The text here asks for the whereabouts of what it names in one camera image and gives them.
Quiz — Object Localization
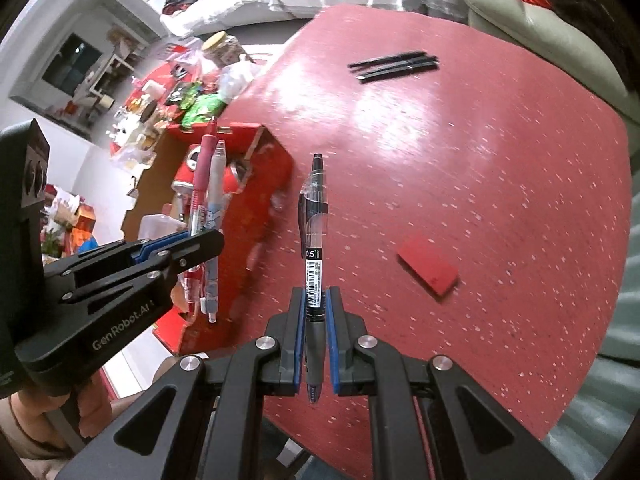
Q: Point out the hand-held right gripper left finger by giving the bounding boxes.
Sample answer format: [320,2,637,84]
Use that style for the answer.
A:
[55,287,308,480]

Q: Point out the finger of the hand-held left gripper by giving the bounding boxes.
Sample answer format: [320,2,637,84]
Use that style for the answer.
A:
[44,233,194,282]
[56,229,226,307]

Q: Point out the clear plastic bag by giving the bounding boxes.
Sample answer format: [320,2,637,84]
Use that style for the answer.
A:
[215,55,258,106]

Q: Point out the green striped rug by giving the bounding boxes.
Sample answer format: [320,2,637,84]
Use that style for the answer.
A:
[540,240,640,480]

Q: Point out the beige armchair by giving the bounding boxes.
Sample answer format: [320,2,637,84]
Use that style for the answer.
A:
[459,0,640,126]

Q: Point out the dark fringed garment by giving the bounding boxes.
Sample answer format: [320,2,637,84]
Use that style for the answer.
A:
[545,0,636,91]

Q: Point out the white blue patterned pen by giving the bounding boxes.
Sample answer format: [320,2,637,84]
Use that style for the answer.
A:
[202,140,228,323]

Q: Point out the clear black gel pen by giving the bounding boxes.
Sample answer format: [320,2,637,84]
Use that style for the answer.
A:
[297,153,331,405]

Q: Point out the pink pen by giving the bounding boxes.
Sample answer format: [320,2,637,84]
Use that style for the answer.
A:
[186,116,219,317]

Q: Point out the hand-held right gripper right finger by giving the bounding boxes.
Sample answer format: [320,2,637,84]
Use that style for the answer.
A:
[325,287,576,480]

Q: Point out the red cardboard box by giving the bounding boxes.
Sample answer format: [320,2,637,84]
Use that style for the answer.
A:
[122,122,296,356]

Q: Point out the glass jar with wooden lid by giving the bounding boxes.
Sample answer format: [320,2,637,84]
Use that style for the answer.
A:
[201,31,243,68]

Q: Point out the green snack packet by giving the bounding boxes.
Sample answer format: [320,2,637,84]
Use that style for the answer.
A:
[180,94,226,128]

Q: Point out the person's left hand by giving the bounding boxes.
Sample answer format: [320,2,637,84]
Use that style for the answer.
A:
[0,374,114,461]

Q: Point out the flat red card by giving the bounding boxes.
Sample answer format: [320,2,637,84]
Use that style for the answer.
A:
[396,233,460,297]

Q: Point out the dark window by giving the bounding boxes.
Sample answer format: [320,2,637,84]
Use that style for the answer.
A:
[40,32,103,98]

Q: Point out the red can with face print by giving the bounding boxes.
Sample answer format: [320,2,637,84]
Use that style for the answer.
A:
[171,142,206,193]

